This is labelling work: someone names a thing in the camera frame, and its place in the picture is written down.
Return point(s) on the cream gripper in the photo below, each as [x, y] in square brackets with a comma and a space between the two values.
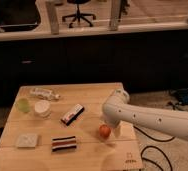
[115, 129]

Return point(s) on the red apple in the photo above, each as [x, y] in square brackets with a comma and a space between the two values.
[104, 131]

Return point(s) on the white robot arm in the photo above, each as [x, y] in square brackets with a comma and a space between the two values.
[117, 108]

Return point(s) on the white paper cup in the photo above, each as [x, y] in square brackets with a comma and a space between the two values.
[42, 108]

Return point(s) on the green plastic cup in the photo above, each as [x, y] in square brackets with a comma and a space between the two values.
[23, 105]

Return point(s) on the striped cloth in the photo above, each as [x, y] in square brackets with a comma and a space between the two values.
[62, 143]

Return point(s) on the blue black device on floor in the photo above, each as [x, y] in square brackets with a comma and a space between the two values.
[181, 95]

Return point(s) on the clear plastic bottle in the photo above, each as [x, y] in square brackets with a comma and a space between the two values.
[44, 94]

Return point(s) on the white square dish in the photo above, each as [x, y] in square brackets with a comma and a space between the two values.
[27, 140]

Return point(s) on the black office chair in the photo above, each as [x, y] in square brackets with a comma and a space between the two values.
[78, 15]

